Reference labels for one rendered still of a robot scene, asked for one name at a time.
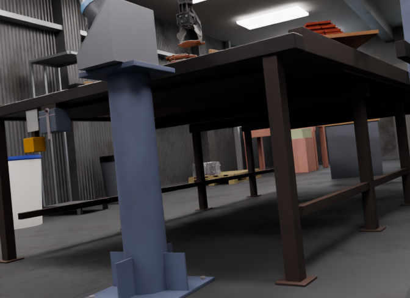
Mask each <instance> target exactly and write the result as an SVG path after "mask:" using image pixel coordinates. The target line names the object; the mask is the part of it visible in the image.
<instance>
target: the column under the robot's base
mask: <svg viewBox="0 0 410 298"><path fill-rule="evenodd" d="M172 73H175V69H174V68H170V67H165V66H161V65H156V64H150V63H147V62H141V61H137V60H130V61H127V62H122V63H119V64H114V65H109V66H106V67H101V68H97V69H94V70H89V71H84V72H81V73H79V78H84V79H92V80H98V81H107V88H108V95H109V107H110V119H111V127H112V139H113V151H114V158H115V170H116V177H117V189H118V202H119V209H120V221H121V234H122V240H123V252H110V260H111V266H112V279H113V286H111V287H109V288H106V289H104V290H102V291H100V292H98V293H95V294H93V295H91V296H88V297H86V298H185V297H186V296H188V295H190V294H191V293H193V292H195V291H197V290H198V289H200V288H202V287H203V286H205V285H207V284H208V283H210V282H212V281H214V280H215V277H205V276H201V277H199V276H187V268H186V261H185V253H173V249H172V243H169V244H167V239H166V232H165V220H164V208H163V201H162V190H161V183H160V170H159V158H158V152H157V140H156V128H155V121H154V109H153V97H152V90H151V78H155V77H158V76H163V75H169V74H172Z"/></svg>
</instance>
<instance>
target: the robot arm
mask: <svg viewBox="0 0 410 298"><path fill-rule="evenodd" d="M79 1H80V3H81V13H82V15H83V16H84V17H85V19H86V21H87V24H86V25H85V30H86V32H87V33H88V31H89V29H90V27H91V25H92V24H93V22H94V20H95V18H96V16H97V14H98V12H99V10H100V8H101V6H102V4H103V2H104V0H79ZM178 5H179V14H176V18H177V25H178V26H179V33H178V34H177V38H178V39H179V44H181V43H182V42H183V41H184V36H185V34H186V32H187V31H186V30H185V27H186V28H187V29H188V28H189V27H194V31H195V32H196V33H197V36H198V38H199V40H200V43H202V38H203V37H202V29H201V21H200V20H199V18H198V17H197V15H196V13H195V11H194V10H193V8H192V6H193V0H178ZM178 20H179V23H178Z"/></svg>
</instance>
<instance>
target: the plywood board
mask: <svg viewBox="0 0 410 298"><path fill-rule="evenodd" d="M378 33H379V30H372V31H360V32H348V33H342V34H330V35H324V36H325V37H328V38H331V39H333V40H335V41H337V42H341V43H342V44H344V45H347V46H349V47H351V48H354V49H358V48H359V47H360V46H362V45H363V44H364V43H366V42H367V41H369V40H370V39H371V38H373V37H374V36H375V35H377V34H378Z"/></svg>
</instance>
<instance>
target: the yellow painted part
mask: <svg viewBox="0 0 410 298"><path fill-rule="evenodd" d="M31 134H32V137H31V138H27V139H23V141H24V152H25V153H38V152H42V151H46V143H45V137H40V136H39V130H38V131H32V132H31Z"/></svg>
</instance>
